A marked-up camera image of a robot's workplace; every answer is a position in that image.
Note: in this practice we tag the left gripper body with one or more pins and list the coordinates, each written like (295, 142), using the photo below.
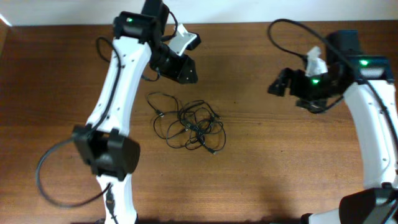
(181, 70)

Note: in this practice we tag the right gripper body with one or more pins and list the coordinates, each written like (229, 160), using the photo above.
(311, 90)

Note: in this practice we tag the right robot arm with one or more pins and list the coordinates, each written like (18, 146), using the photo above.
(366, 84)

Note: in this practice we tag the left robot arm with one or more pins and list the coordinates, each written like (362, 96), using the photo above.
(103, 142)

